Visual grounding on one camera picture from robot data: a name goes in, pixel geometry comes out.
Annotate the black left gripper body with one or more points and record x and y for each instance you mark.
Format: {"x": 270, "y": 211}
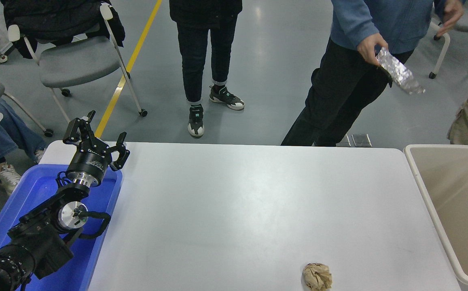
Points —
{"x": 90, "y": 163}

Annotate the foil tray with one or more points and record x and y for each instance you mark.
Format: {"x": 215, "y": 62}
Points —
{"x": 399, "y": 72}

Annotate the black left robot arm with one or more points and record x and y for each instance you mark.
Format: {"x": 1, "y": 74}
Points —
{"x": 35, "y": 242}

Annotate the person's right hand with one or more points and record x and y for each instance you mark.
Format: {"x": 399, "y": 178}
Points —
{"x": 370, "y": 46}

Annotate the person's left hand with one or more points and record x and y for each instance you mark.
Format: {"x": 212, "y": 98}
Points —
{"x": 451, "y": 12}

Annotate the blue plastic tray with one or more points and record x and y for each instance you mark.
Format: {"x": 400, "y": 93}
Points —
{"x": 35, "y": 190}

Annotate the seated person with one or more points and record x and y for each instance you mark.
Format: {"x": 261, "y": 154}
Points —
{"x": 3, "y": 129}

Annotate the black jacket on chair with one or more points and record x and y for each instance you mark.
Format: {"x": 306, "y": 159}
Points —
{"x": 56, "y": 18}

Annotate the standing person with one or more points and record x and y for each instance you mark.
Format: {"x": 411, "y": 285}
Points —
{"x": 201, "y": 40}

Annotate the person holding foil tray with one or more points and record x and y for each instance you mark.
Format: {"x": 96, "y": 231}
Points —
{"x": 339, "y": 89}

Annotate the crumpled tan paper ball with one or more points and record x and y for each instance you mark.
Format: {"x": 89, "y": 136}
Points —
{"x": 317, "y": 277}

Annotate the large pale plastic bin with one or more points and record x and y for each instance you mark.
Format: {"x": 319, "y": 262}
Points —
{"x": 460, "y": 202}

